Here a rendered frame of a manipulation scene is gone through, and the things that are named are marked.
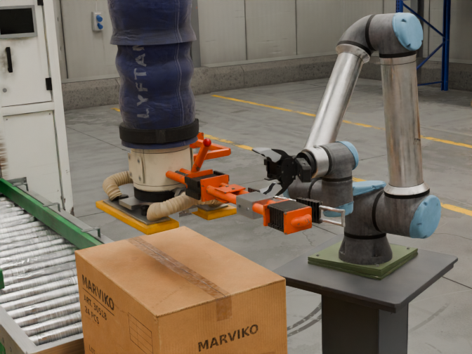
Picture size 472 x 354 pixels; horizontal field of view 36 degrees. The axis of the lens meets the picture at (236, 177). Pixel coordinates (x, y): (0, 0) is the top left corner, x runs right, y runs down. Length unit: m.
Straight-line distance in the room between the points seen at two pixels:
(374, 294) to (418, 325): 1.55
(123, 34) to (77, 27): 9.80
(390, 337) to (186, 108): 1.19
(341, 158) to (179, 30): 0.59
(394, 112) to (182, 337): 1.00
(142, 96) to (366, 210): 0.94
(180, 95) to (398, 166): 0.81
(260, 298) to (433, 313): 2.20
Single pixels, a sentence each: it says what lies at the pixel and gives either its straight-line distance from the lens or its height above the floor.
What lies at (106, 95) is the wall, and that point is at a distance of 11.87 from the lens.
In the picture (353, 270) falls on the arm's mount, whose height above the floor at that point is 0.77.
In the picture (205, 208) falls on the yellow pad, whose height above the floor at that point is 1.13.
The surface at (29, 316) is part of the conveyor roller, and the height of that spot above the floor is 0.55.
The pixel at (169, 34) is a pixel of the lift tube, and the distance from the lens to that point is 1.99.
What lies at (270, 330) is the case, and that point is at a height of 0.80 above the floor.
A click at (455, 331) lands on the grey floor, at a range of 3.98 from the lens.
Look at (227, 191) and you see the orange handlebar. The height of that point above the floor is 1.25.
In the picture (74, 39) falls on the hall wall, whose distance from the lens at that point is 11.79.
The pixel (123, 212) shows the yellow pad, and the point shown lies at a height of 1.13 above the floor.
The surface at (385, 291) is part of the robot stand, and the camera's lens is 2.49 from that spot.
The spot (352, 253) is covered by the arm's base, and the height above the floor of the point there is 0.82.
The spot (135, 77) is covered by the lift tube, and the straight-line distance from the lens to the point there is 2.01.
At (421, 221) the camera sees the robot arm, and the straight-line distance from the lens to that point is 2.46.
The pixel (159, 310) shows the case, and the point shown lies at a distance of 1.93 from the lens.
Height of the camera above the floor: 1.74
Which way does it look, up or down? 14 degrees down
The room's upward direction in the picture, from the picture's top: 2 degrees counter-clockwise
